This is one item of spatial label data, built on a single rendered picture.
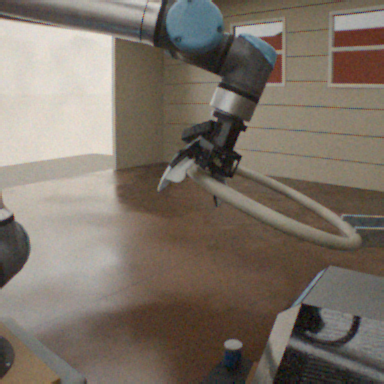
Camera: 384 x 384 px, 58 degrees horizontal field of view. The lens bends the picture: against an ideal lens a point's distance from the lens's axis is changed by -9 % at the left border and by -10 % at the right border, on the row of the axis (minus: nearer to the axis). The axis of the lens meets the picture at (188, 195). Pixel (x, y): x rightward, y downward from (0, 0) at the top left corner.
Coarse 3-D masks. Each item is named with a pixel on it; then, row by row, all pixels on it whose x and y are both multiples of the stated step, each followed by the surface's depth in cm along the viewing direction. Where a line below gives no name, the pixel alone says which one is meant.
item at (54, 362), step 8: (8, 320) 96; (8, 328) 92; (16, 328) 92; (24, 328) 93; (24, 336) 89; (32, 336) 89; (24, 344) 86; (32, 344) 86; (40, 344) 86; (40, 352) 83; (48, 352) 83; (48, 360) 80; (56, 360) 80; (56, 368) 78; (64, 368) 78; (72, 368) 78; (64, 376) 75; (72, 376) 75; (80, 376) 75
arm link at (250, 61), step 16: (240, 48) 69; (256, 48) 69; (272, 48) 70; (224, 64) 70; (240, 64) 70; (256, 64) 69; (272, 64) 71; (224, 80) 72; (240, 80) 70; (256, 80) 71; (256, 96) 72
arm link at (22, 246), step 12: (0, 192) 82; (0, 204) 81; (0, 216) 79; (12, 216) 83; (0, 228) 79; (12, 228) 83; (24, 228) 91; (0, 240) 79; (12, 240) 82; (24, 240) 89; (0, 252) 77; (12, 252) 81; (24, 252) 87; (12, 264) 81; (24, 264) 89; (12, 276) 83
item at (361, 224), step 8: (344, 216) 98; (352, 216) 97; (360, 216) 97; (368, 216) 97; (376, 216) 97; (352, 224) 98; (360, 224) 98; (368, 224) 97; (376, 224) 97; (360, 232) 87; (368, 232) 87; (376, 232) 87; (368, 240) 87; (376, 240) 87
